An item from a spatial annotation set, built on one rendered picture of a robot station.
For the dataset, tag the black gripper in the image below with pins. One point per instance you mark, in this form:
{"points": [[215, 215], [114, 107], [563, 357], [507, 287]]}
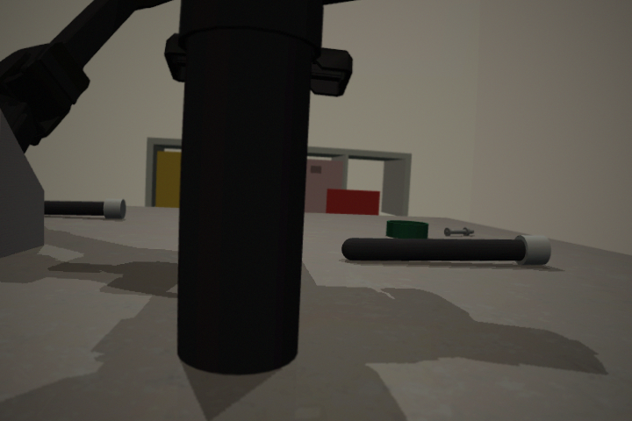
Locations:
{"points": [[330, 72]]}

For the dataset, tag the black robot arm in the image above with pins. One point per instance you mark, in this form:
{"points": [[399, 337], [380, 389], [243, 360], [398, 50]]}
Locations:
{"points": [[39, 84]]}

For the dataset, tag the grey metal bolt with nut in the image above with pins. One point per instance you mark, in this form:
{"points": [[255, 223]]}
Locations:
{"points": [[464, 231]]}

